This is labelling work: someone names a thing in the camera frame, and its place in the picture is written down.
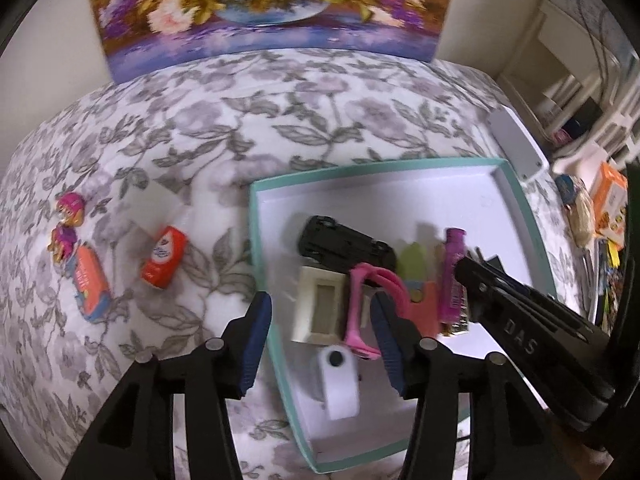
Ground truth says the orange blue eraser box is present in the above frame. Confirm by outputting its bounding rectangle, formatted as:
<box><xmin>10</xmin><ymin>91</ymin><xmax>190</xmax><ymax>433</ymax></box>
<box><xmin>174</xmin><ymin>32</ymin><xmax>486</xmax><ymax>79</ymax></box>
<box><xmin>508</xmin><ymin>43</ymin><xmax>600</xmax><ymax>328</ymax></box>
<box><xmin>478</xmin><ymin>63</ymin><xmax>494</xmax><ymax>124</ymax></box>
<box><xmin>70</xmin><ymin>244</ymin><xmax>112</xmax><ymax>322</ymax></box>

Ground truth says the magenta lead refill tube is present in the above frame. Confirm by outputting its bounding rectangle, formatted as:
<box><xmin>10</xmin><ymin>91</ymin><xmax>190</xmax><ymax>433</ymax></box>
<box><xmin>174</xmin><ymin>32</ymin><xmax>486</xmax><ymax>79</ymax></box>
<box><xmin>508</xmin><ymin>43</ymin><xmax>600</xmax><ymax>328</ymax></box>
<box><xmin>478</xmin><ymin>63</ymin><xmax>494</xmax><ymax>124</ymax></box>
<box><xmin>438</xmin><ymin>228</ymin><xmax>466</xmax><ymax>325</ymax></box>

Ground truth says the pink watch frame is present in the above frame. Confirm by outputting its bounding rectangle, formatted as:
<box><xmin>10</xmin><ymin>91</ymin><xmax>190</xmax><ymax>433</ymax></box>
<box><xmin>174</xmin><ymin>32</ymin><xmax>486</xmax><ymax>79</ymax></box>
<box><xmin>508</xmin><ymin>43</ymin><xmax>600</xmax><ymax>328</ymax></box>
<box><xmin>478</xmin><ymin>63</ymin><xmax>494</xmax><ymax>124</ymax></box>
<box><xmin>343</xmin><ymin>262</ymin><xmax>410</xmax><ymax>361</ymax></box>

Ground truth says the pink pup toy figure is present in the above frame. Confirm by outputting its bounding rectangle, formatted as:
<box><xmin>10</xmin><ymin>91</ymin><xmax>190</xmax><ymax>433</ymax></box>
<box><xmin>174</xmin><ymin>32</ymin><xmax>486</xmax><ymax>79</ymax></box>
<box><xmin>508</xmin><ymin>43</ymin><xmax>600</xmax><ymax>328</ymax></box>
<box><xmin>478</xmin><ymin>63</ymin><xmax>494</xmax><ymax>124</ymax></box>
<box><xmin>48</xmin><ymin>192</ymin><xmax>86</xmax><ymax>264</ymax></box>

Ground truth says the white charger cube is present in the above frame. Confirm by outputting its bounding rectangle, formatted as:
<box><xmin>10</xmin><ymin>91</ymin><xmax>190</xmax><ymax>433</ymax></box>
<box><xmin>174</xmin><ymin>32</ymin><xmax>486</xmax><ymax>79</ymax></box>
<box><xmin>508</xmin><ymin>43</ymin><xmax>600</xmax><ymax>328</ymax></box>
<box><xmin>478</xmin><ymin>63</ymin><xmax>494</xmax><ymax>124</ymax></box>
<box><xmin>124</xmin><ymin>181</ymin><xmax>183</xmax><ymax>237</ymax></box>

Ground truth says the pink blue eraser holder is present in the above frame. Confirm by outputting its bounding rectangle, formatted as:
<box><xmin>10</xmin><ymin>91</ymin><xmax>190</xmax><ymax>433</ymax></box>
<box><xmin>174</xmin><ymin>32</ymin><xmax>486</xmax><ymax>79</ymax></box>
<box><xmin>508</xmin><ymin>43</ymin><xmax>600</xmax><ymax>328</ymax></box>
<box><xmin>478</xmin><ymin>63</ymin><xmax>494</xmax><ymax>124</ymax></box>
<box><xmin>407</xmin><ymin>281</ymin><xmax>440</xmax><ymax>338</ymax></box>

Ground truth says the snack bag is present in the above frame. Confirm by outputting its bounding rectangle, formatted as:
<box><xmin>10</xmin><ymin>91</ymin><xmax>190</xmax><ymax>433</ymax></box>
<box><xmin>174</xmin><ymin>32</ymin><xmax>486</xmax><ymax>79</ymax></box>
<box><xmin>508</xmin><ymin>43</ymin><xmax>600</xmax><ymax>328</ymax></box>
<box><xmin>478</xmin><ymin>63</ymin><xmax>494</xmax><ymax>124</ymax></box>
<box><xmin>554</xmin><ymin>174</ymin><xmax>596</xmax><ymax>248</ymax></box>

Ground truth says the white small gadget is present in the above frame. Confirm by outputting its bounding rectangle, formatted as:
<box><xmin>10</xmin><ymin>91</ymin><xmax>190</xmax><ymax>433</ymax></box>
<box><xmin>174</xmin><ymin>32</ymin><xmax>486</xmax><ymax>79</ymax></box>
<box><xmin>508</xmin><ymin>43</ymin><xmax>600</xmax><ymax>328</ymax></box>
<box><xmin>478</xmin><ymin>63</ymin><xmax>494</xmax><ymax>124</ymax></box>
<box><xmin>318</xmin><ymin>344</ymin><xmax>360</xmax><ymax>420</ymax></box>

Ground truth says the green eraser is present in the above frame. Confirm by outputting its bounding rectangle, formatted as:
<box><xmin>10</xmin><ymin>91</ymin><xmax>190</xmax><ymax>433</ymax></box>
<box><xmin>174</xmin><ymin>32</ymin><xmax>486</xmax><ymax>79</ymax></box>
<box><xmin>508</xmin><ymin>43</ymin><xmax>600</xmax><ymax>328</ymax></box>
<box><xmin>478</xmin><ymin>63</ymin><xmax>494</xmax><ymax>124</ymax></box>
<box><xmin>397</xmin><ymin>242</ymin><xmax>428</xmax><ymax>283</ymax></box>

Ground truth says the teal white tray box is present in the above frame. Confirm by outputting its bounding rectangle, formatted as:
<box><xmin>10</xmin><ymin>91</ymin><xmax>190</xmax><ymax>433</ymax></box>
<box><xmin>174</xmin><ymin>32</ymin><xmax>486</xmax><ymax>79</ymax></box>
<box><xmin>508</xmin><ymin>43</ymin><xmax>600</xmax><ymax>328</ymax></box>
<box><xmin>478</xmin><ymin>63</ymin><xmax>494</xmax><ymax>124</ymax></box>
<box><xmin>250</xmin><ymin>158</ymin><xmax>555</xmax><ymax>474</ymax></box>

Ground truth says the white rectangular device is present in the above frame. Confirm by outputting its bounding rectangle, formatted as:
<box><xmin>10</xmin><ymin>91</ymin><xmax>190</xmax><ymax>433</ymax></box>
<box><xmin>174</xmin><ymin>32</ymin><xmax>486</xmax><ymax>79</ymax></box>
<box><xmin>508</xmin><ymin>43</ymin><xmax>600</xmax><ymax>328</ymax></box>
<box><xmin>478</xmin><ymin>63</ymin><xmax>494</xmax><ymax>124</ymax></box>
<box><xmin>487</xmin><ymin>105</ymin><xmax>549</xmax><ymax>183</ymax></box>

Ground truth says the black toy car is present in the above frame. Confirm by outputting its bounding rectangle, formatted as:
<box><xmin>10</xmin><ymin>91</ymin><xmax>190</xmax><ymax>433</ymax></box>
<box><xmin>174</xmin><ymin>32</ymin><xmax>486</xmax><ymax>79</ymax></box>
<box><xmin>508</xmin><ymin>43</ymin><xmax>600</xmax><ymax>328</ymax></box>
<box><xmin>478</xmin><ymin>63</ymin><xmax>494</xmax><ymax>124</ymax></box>
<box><xmin>297</xmin><ymin>216</ymin><xmax>397</xmax><ymax>273</ymax></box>

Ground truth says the white shelf unit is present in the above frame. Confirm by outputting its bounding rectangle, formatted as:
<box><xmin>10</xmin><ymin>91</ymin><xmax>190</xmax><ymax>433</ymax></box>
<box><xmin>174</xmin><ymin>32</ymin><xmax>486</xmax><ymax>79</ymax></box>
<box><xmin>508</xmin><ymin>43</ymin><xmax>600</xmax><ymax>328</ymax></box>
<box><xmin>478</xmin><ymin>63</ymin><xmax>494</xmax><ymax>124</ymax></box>
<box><xmin>498</xmin><ymin>0</ymin><xmax>639</xmax><ymax>168</ymax></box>

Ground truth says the flower painting canvas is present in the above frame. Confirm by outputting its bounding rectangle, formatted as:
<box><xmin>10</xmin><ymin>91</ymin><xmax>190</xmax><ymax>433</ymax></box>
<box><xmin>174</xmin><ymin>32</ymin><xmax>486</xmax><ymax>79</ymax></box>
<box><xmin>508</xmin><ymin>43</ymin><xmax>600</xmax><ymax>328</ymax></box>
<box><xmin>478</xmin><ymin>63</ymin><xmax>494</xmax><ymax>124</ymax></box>
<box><xmin>90</xmin><ymin>0</ymin><xmax>450</xmax><ymax>82</ymax></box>

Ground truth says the black cable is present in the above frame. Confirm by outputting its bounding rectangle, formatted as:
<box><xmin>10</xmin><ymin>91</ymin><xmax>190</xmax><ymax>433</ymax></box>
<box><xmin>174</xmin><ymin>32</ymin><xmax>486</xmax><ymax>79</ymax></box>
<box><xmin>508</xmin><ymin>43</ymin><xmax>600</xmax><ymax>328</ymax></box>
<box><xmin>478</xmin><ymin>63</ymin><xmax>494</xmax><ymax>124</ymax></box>
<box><xmin>572</xmin><ymin>0</ymin><xmax>622</xmax><ymax>111</ymax></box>

